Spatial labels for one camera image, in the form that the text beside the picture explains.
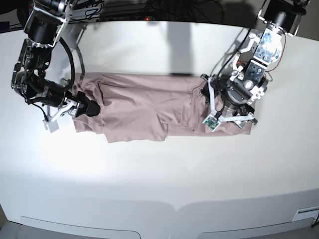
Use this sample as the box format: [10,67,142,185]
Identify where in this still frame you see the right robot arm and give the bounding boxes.
[10,0,100,118]

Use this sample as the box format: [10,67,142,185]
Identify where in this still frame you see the black power strip red light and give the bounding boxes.
[100,15,156,22]

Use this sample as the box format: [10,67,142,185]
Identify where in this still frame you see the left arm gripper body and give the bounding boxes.
[200,74,256,128]

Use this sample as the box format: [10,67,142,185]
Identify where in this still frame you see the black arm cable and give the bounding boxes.
[216,29,250,83]
[58,39,76,93]

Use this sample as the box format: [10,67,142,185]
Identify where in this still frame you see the white label sticker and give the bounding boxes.
[293,206,319,221]

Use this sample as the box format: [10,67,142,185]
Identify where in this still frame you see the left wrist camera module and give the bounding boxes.
[202,115,221,132]

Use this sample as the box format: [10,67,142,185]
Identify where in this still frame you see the tangled black cables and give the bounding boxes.
[82,0,225,24]

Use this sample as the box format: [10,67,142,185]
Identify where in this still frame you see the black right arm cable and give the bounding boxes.
[58,39,76,93]

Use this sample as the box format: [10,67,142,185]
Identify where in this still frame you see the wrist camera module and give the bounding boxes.
[43,120,59,133]
[202,115,221,132]

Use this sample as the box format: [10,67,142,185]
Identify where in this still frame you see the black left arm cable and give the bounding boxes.
[216,29,250,83]

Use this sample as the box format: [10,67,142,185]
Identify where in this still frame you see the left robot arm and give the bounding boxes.
[201,0,309,131]

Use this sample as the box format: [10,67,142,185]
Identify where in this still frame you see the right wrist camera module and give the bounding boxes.
[43,120,59,133]

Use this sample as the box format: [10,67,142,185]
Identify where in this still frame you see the pale pink T-shirt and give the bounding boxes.
[72,73,252,143]

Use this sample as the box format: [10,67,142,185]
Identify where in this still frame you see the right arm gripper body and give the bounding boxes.
[37,87,80,122]

